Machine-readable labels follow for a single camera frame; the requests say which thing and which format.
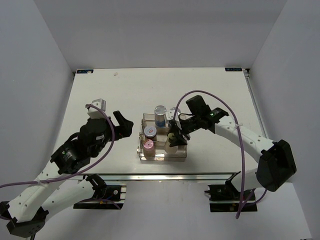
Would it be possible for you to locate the pink cap bottle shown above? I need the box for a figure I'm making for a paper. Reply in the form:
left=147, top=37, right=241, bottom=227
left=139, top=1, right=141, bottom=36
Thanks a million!
left=143, top=139, right=156, bottom=157

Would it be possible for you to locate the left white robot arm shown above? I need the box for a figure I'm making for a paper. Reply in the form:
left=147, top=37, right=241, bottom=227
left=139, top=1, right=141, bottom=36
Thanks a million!
left=0, top=110, right=134, bottom=238

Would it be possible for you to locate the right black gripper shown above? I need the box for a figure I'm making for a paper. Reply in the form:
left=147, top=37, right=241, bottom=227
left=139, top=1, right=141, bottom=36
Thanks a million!
left=167, top=114, right=201, bottom=147

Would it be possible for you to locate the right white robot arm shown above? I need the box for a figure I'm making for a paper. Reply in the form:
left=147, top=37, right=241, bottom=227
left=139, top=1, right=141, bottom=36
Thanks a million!
left=169, top=95, right=297, bottom=200

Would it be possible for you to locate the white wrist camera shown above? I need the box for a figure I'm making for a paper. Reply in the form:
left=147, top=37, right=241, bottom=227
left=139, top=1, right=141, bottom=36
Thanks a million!
left=87, top=98, right=106, bottom=119
left=165, top=107, right=181, bottom=121

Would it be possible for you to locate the blue table sticker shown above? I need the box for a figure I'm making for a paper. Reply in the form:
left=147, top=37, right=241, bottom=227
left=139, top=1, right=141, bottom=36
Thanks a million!
left=76, top=69, right=94, bottom=74
left=224, top=67, right=243, bottom=72

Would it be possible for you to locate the blue label bottle silver lid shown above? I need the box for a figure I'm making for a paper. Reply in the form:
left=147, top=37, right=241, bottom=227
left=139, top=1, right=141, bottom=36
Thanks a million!
left=154, top=105, right=167, bottom=128

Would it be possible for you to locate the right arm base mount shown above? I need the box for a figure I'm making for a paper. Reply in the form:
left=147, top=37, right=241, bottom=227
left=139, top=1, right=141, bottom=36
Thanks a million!
left=204, top=169, right=262, bottom=213

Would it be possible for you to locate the clear plastic organizer tray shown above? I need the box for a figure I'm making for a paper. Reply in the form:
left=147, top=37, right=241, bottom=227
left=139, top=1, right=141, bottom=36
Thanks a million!
left=137, top=113, right=187, bottom=162

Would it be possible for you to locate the beige bottle yellow cap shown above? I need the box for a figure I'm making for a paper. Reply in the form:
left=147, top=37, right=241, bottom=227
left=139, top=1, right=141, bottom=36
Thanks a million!
left=164, top=132, right=179, bottom=156

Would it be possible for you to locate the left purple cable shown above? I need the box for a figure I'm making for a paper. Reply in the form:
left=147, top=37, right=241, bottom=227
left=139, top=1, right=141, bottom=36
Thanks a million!
left=0, top=103, right=121, bottom=221

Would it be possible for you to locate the left blue table sticker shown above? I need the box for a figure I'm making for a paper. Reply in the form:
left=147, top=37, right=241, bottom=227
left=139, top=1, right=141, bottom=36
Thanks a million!
left=76, top=69, right=94, bottom=74

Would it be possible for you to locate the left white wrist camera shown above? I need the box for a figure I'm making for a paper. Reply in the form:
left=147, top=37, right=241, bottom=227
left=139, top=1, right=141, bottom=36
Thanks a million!
left=87, top=98, right=106, bottom=119

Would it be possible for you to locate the right blue table sticker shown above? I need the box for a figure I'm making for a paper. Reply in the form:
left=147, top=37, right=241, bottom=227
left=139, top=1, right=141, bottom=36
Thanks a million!
left=224, top=67, right=243, bottom=72

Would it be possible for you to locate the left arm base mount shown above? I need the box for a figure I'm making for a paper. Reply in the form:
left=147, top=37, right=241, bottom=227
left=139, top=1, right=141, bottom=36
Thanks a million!
left=73, top=174, right=127, bottom=210

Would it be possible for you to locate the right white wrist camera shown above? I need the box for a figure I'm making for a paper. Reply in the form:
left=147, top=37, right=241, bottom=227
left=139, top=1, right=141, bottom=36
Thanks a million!
left=165, top=107, right=181, bottom=121

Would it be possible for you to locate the dark sauce jar white lid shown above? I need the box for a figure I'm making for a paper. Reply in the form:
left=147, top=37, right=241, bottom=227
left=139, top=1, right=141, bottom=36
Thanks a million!
left=143, top=125, right=157, bottom=141

